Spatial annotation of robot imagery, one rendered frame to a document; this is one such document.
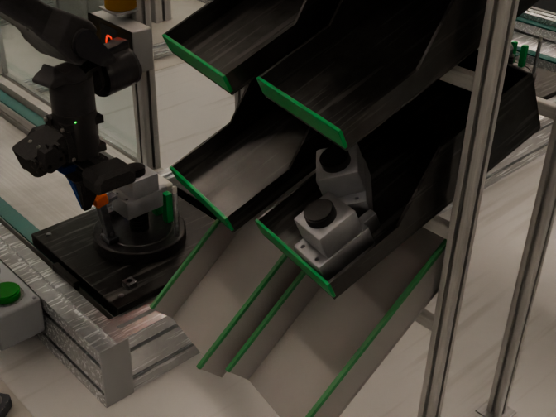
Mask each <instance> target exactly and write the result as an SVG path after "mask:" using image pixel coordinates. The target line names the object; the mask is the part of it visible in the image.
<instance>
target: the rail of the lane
mask: <svg viewBox="0 0 556 417"><path fill-rule="evenodd" d="M0 260H1V261H2V262H3V263H4V264H5V265H6V266H7V267H8V268H9V269H10V270H11V271H12V272H13V273H14V274H15V275H16V276H18V277H19V278H20V279H21V280H22V281H23V282H24V283H25V284H26V285H27V286H28V287H29V288H30V289H31V290H32V291H33V292H34V293H36V294H37V295H38V296H39V297H40V298H41V305H42V310H43V314H44V320H45V325H46V330H45V331H43V332H41V333H38V334H37V335H35V336H36V337H37V338H38V339H39V340H40V341H41V342H42V343H43V344H44V345H45V346H46V347H47V348H48V349H49V350H50V351H51V352H52V353H53V354H54V355H55V356H56V357H57V358H58V359H59V360H60V361H61V362H62V363H63V364H64V365H65V366H66V367H67V368H68V369H69V370H70V372H71V373H72V374H73V375H74V376H75V377H76V378H77V379H78V380H79V381H80V382H81V383H82V384H83V385H84V386H85V387H86V388H87V389H88V390H89V391H90V392H91V393H92V394H93V395H94V396H95V397H96V398H97V399H98V400H99V401H100V402H101V403H102V404H103V405H104V406H105V407H106V408H108V407H109V406H111V405H114V404H115V403H117V402H119V401H120V400H122V399H124V398H126V397H127V396H129V395H130V394H132V393H134V384H133V375H132V360H131V352H130V343H129V337H128V336H127V335H126V334H125V333H124V332H123V331H122V330H121V329H119V328H118V327H117V326H116V325H115V324H114V323H112V322H111V321H110V320H109V319H108V318H107V317H106V316H104V315H103V314H102V313H101V312H100V311H99V310H98V309H96V308H95V307H94V306H93V305H92V304H91V303H90V302H88V301H87V300H86V299H85V298H84V297H83V296H82V295H81V294H80V293H79V292H78V290H79V281H78V280H77V279H76V278H75V277H74V276H73V275H71V274H70V273H69V272H68V271H67V270H66V269H65V268H64V267H63V266H62V265H61V264H60V263H58V262H56V263H55V264H53V265H52V267H53V269H51V268H50V267H49V266H48V265H47V264H46V263H45V262H43V261H42V260H41V259H40V258H39V257H38V256H37V255H36V254H35V253H34V252H33V251H32V250H31V249H30V248H28V247H27V246H26V245H25V244H24V243H23V242H21V241H20V240H19V239H18V238H17V237H16V236H15V235H13V234H12V233H11V232H10V231H9V230H8V229H7V228H5V227H4V226H3V225H2V224H1V223H0Z"/></svg>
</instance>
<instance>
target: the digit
mask: <svg viewBox="0 0 556 417"><path fill-rule="evenodd" d="M100 31H101V40H102V43H103V44H104V43H107V42H109V41H110V40H111V39H113V38H116V37H117V30H115V29H113V28H111V27H109V26H106V25H104V24H102V23H101V22H100Z"/></svg>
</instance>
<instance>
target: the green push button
mask: <svg viewBox="0 0 556 417"><path fill-rule="evenodd" d="M20 296H21V290H20V286H19V285H18V284H16V283H14V282H9V281H8V282H2V283H0V304H10V303H12V302H14V301H16V300H17V299H18V298H19V297H20Z"/></svg>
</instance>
